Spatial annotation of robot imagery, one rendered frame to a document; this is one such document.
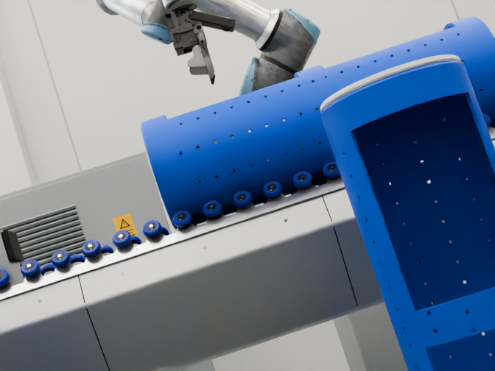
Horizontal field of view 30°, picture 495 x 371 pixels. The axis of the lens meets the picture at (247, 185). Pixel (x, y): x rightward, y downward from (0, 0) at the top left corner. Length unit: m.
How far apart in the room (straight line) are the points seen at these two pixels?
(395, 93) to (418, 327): 0.41
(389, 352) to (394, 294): 1.29
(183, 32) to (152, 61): 2.87
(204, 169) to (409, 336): 0.72
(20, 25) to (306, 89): 3.28
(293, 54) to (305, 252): 1.08
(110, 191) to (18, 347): 1.64
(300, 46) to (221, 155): 1.00
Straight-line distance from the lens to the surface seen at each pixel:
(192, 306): 2.17
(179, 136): 2.19
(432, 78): 1.67
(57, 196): 3.78
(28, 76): 5.23
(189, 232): 2.17
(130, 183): 3.77
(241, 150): 2.17
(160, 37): 2.50
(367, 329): 2.95
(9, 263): 2.31
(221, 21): 2.36
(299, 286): 2.18
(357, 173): 1.68
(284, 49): 3.08
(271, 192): 2.18
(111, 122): 5.12
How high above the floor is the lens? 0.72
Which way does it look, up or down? 7 degrees up
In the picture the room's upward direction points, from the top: 18 degrees counter-clockwise
